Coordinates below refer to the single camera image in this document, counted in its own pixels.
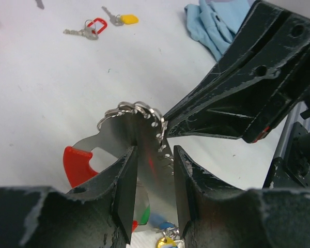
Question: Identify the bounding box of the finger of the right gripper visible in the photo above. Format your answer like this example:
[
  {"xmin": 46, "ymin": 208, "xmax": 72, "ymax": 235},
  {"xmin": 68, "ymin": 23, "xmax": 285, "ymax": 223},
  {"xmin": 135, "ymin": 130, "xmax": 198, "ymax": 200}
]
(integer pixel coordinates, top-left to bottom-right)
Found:
[
  {"xmin": 165, "ymin": 33, "xmax": 310, "ymax": 144},
  {"xmin": 165, "ymin": 1, "xmax": 310, "ymax": 121}
]

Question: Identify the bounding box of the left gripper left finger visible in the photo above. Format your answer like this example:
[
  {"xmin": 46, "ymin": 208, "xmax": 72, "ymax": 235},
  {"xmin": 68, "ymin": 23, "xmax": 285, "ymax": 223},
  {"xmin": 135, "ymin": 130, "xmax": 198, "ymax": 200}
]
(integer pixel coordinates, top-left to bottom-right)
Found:
[{"xmin": 0, "ymin": 147, "xmax": 138, "ymax": 247}]

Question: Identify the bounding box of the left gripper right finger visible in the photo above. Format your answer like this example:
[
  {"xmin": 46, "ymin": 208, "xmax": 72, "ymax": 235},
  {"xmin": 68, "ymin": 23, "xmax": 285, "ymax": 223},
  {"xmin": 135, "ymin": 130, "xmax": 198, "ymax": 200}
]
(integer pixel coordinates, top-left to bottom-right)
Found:
[{"xmin": 174, "ymin": 146, "xmax": 310, "ymax": 247}]

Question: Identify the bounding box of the green key tag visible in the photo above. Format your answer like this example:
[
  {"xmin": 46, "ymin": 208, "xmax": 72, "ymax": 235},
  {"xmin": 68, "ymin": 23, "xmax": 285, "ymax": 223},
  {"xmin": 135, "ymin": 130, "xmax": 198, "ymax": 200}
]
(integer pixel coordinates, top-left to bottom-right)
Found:
[{"xmin": 138, "ymin": 205, "xmax": 150, "ymax": 225}]

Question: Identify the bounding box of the yellow key tag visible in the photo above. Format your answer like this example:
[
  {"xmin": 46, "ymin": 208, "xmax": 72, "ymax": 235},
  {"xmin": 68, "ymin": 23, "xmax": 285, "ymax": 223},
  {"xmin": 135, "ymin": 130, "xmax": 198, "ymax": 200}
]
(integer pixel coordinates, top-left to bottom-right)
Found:
[{"xmin": 156, "ymin": 237, "xmax": 177, "ymax": 248}]

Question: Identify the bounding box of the blue key tag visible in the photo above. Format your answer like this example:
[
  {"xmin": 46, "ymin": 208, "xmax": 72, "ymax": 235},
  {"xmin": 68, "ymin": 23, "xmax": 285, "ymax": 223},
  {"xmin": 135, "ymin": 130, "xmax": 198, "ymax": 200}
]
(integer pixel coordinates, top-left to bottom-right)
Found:
[{"xmin": 148, "ymin": 212, "xmax": 175, "ymax": 230}]

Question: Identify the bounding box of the red tag key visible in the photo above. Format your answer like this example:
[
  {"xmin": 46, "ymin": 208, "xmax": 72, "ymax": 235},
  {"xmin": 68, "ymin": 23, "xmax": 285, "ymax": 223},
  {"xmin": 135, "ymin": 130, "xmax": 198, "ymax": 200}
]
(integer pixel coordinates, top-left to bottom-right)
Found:
[{"xmin": 63, "ymin": 18, "xmax": 108, "ymax": 41}]

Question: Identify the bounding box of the light blue cloth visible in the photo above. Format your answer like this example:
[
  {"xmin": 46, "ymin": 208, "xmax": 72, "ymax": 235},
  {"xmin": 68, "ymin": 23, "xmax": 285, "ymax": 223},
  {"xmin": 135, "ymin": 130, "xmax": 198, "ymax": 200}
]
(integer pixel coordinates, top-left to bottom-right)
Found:
[{"xmin": 184, "ymin": 0, "xmax": 251, "ymax": 61}]

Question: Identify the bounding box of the yellow tag key right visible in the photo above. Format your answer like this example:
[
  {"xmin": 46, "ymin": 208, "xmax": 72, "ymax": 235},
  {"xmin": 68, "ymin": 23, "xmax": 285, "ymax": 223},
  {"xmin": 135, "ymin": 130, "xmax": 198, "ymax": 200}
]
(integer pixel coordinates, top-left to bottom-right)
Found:
[{"xmin": 101, "ymin": 6, "xmax": 139, "ymax": 26}]

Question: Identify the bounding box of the yellow tag key upper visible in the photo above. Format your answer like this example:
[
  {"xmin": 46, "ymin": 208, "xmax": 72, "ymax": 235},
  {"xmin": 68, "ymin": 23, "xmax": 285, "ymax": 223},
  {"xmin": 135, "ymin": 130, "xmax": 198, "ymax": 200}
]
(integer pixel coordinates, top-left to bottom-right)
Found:
[{"xmin": 35, "ymin": 0, "xmax": 44, "ymax": 10}]

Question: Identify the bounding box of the aluminium frame rail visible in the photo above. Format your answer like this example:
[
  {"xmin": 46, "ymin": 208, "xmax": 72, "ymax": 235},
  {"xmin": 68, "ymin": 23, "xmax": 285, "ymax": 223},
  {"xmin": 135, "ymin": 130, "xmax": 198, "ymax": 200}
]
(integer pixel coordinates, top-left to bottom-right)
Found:
[{"xmin": 273, "ymin": 102, "xmax": 305, "ymax": 159}]

